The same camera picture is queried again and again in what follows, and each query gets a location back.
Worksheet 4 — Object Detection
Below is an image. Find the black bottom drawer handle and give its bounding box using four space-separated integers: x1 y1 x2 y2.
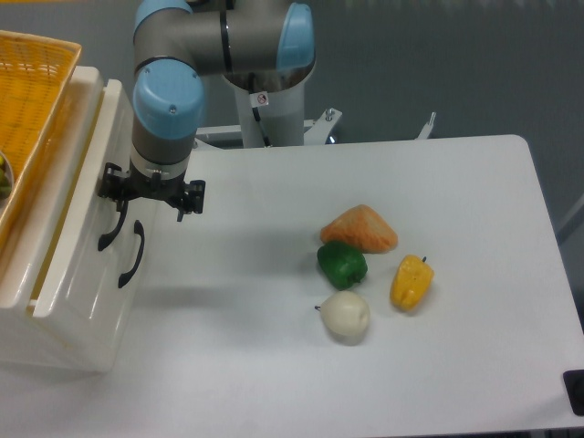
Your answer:
118 220 145 289

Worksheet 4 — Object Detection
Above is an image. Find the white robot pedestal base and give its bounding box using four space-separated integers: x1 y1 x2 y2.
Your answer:
191 58 438 150

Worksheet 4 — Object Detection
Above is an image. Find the white drawer cabinet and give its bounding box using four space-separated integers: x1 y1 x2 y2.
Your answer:
1 67 153 371

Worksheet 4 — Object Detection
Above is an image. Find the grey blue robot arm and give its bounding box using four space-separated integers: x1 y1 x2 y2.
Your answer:
99 1 316 215

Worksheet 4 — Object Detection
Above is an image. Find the black drawer handle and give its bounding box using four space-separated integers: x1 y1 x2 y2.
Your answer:
118 220 145 289
98 201 128 252

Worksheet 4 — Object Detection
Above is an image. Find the black cable on pedestal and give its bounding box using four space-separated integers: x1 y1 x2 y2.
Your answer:
247 72 274 149

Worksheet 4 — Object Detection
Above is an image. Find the white drawer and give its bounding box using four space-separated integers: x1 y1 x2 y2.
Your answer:
88 198 157 370
34 79 138 321

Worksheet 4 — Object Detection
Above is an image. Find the white pear toy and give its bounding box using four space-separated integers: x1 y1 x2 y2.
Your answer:
314 290 370 345

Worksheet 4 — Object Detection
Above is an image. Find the bowl of green fruit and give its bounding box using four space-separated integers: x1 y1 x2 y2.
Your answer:
0 152 15 203

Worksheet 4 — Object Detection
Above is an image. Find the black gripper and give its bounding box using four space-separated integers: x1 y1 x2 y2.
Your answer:
98 162 205 222

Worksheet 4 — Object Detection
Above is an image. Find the black device at table edge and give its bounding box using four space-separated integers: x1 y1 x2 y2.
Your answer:
563 370 584 417

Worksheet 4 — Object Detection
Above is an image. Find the black top drawer handle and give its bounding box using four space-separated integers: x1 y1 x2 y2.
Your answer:
98 201 128 252

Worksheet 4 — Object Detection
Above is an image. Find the yellow woven basket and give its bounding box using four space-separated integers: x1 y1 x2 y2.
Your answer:
1 30 82 245

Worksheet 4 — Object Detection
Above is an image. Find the green bell pepper toy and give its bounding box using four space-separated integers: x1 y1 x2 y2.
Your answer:
317 241 369 290

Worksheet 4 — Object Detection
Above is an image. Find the yellow bell pepper toy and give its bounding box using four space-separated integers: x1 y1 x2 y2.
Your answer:
390 255 434 312

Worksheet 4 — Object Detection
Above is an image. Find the orange salmon fillet toy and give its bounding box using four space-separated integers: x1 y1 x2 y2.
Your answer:
320 204 399 254

